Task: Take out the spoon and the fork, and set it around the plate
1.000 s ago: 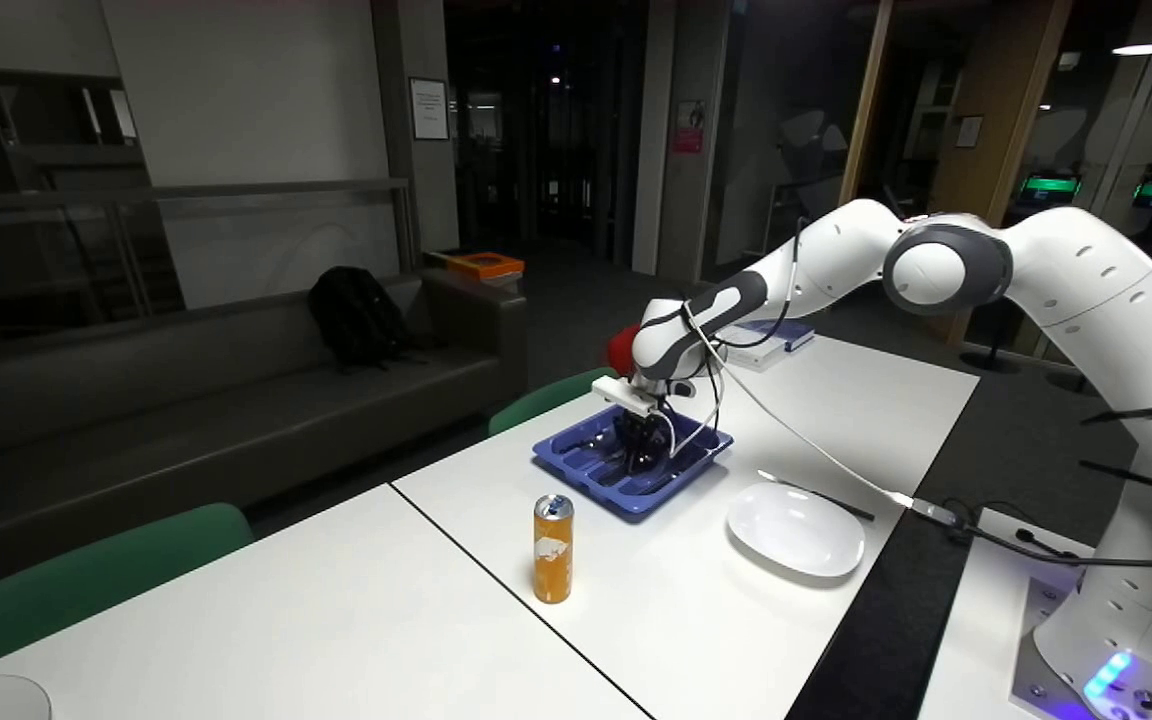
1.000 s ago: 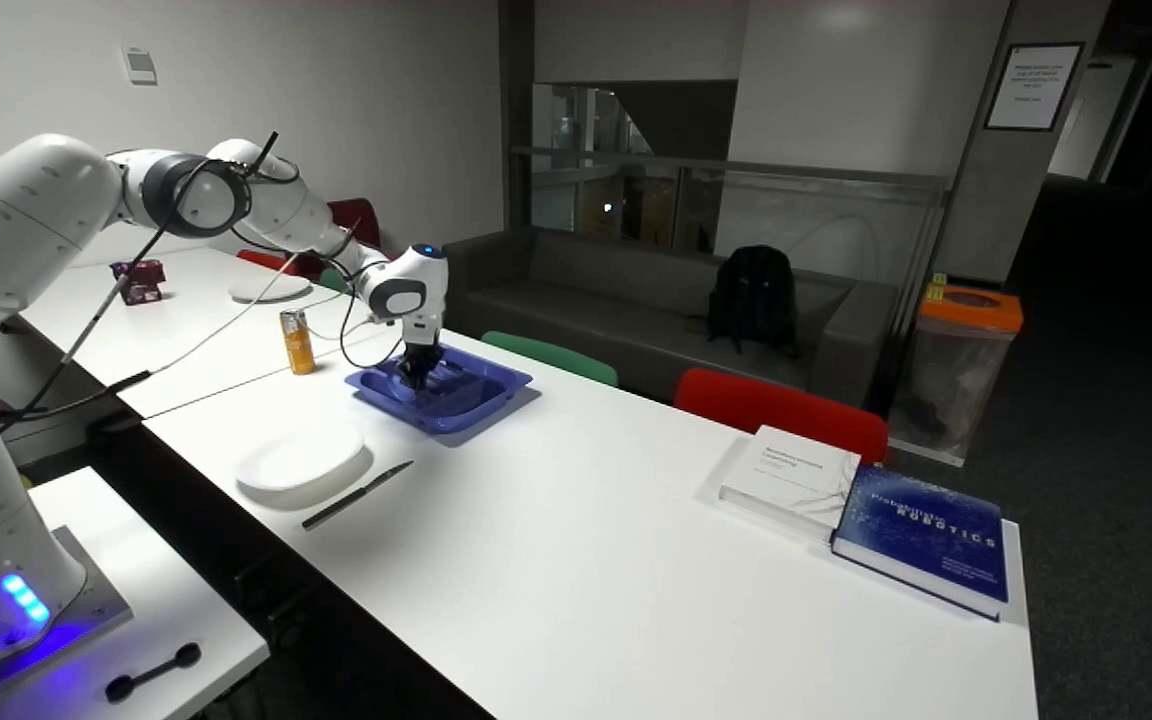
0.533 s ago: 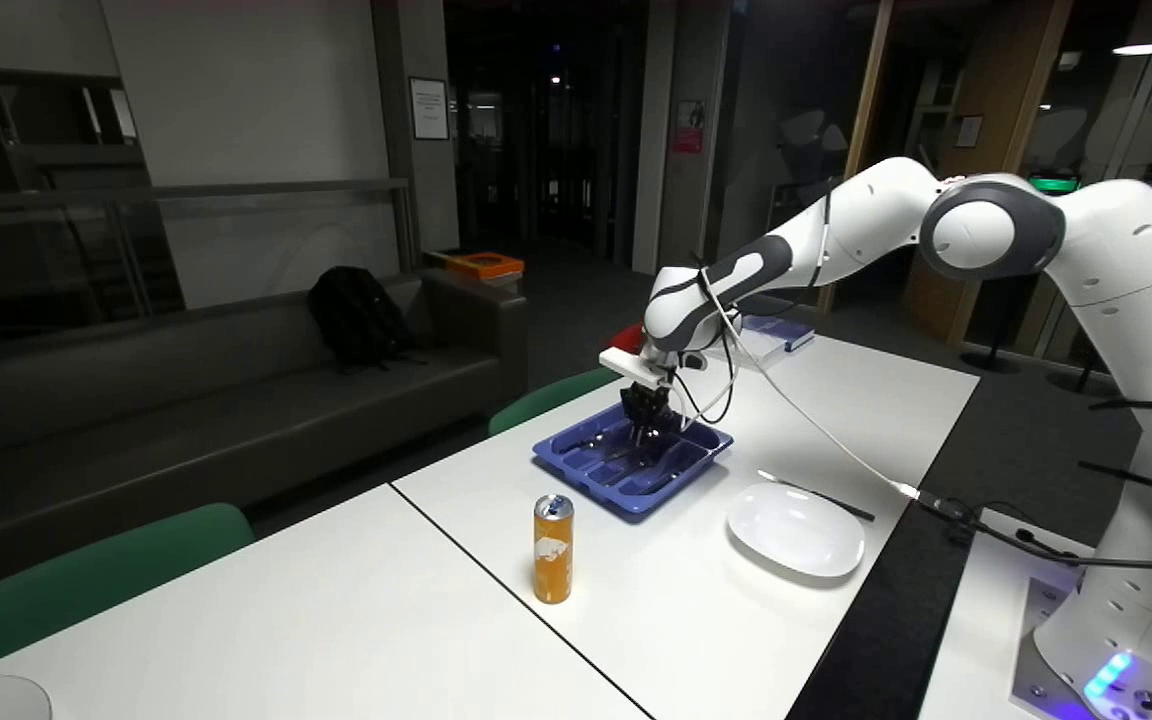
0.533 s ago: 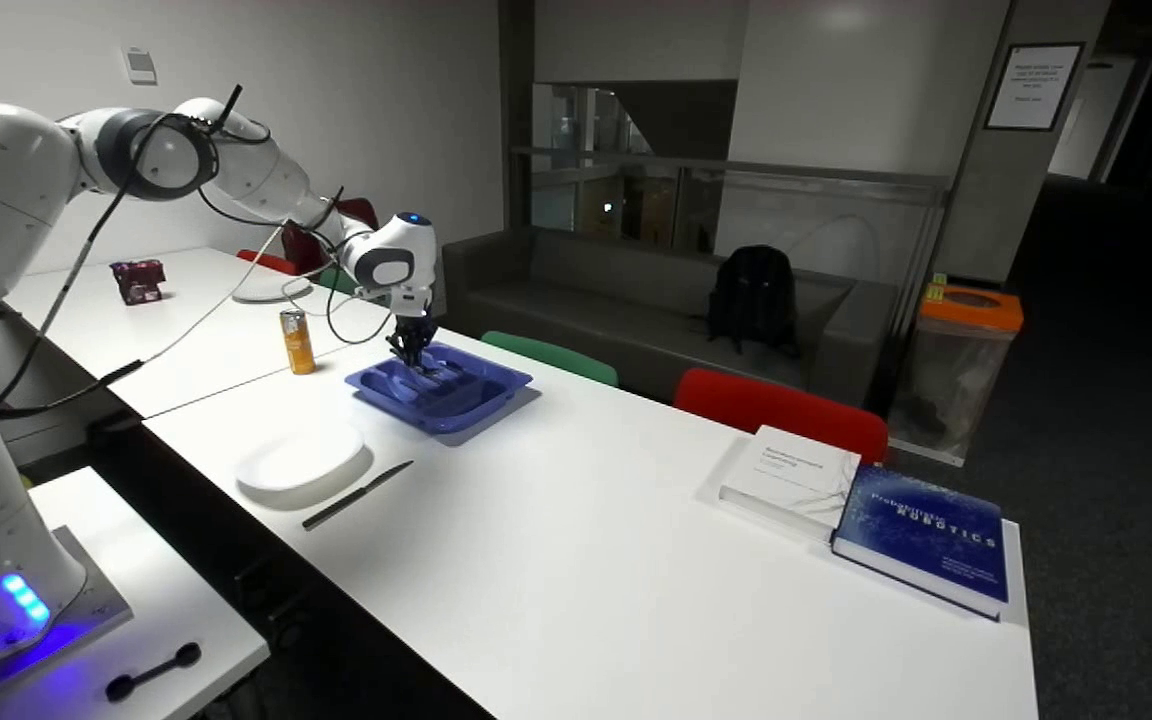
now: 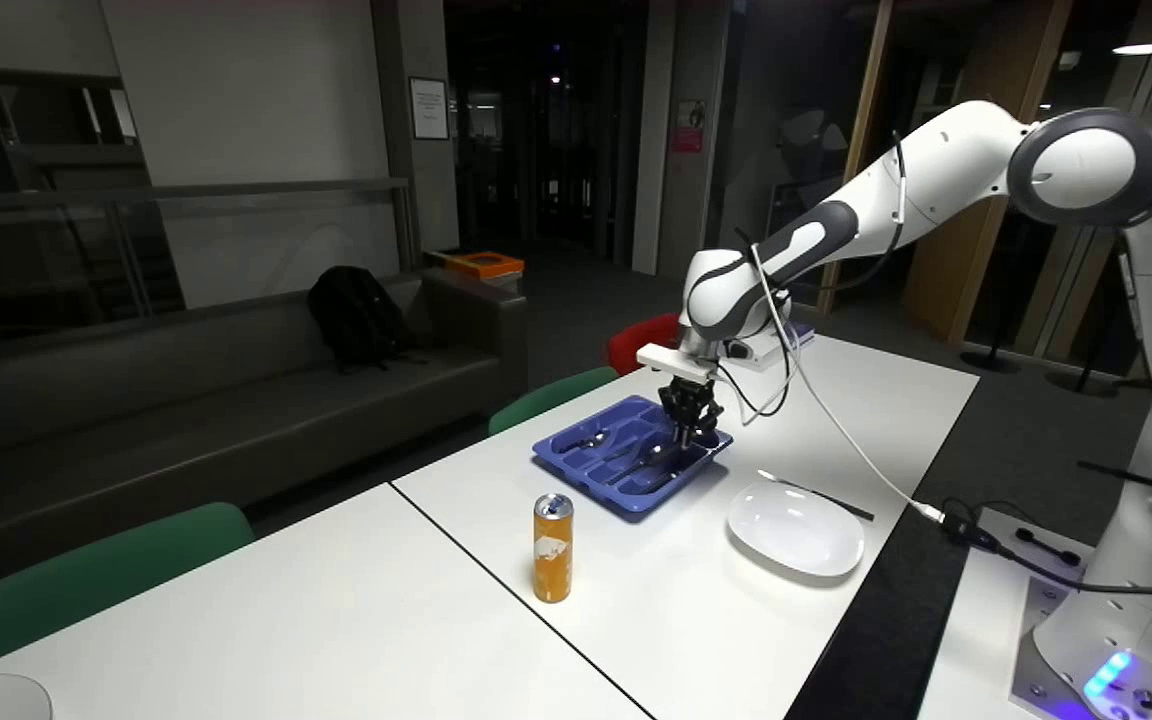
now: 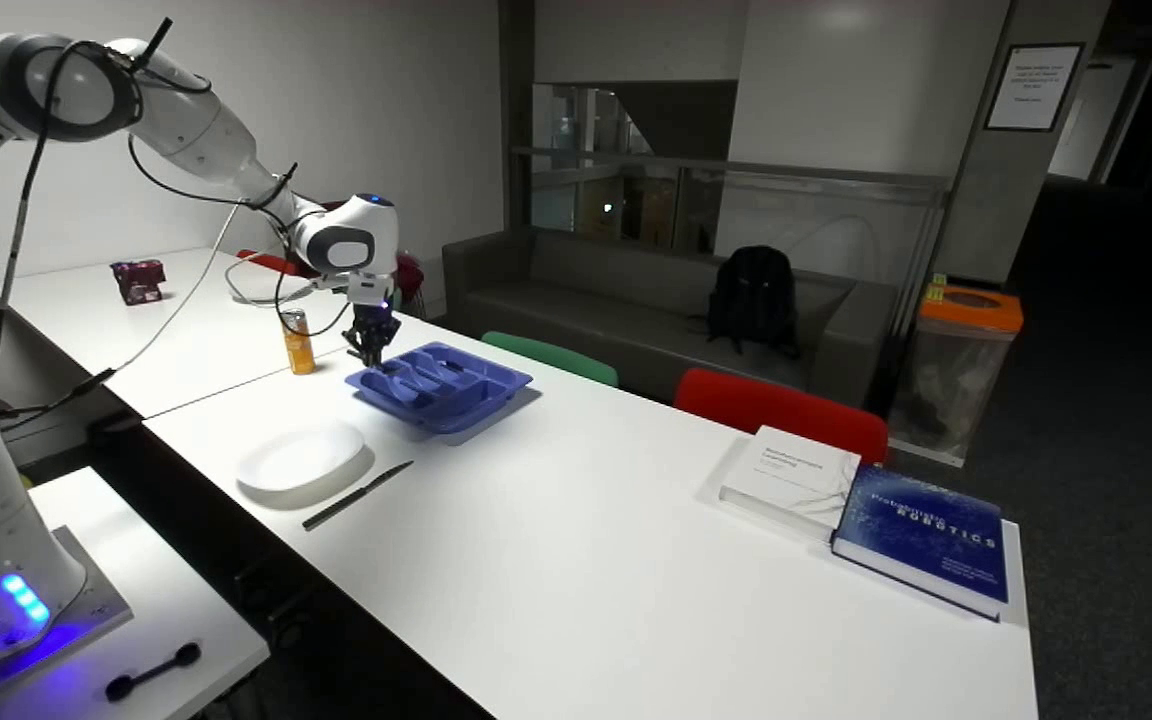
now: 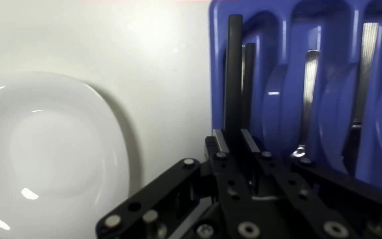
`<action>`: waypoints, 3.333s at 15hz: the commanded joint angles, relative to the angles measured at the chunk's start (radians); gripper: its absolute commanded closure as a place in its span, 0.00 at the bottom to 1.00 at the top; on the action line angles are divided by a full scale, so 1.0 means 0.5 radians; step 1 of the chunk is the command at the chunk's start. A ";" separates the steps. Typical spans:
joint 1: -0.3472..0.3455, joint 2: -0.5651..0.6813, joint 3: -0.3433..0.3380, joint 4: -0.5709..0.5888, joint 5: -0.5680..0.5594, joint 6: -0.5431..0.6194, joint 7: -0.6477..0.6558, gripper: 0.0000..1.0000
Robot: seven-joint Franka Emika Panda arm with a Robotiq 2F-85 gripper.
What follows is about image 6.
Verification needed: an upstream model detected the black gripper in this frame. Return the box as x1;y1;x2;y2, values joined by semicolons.
339;298;403;373

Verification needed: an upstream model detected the framed wall notice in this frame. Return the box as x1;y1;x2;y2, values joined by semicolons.
986;40;1088;137

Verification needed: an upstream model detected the glass balustrade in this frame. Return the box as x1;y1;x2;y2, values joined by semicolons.
511;142;956;277

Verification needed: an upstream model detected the red chair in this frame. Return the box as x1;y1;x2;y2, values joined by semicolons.
670;365;895;466

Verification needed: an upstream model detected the white side table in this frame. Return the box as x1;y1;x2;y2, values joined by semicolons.
0;463;271;720

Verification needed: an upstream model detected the orange lidded waste bin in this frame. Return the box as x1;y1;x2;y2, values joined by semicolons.
887;280;1029;473

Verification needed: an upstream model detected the green chair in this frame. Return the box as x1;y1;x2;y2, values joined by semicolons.
477;326;624;393

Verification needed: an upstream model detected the blue book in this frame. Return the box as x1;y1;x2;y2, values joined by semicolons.
830;463;1016;622

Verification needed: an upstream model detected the white plate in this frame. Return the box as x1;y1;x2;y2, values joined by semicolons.
233;415;381;513

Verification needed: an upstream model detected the blue plastic cutlery tray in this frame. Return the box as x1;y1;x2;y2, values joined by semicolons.
345;341;535;440

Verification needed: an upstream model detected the white book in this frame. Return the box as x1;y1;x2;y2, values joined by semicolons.
698;424;863;539

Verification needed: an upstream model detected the white cable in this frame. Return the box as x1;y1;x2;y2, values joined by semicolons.
108;210;262;388

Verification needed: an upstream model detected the black table knife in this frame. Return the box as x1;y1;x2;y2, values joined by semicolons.
299;461;417;535

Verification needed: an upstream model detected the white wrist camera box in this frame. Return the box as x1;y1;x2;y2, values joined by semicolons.
332;272;391;312

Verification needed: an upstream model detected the grey robot mounting plate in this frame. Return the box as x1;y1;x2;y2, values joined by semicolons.
0;524;137;697

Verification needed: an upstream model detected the black backpack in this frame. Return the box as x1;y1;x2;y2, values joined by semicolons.
705;245;803;358

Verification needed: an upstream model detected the orange drink can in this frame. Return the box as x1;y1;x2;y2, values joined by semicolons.
282;306;320;377

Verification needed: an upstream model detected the black dumbbell shaped tool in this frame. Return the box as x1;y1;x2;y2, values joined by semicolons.
105;638;203;704

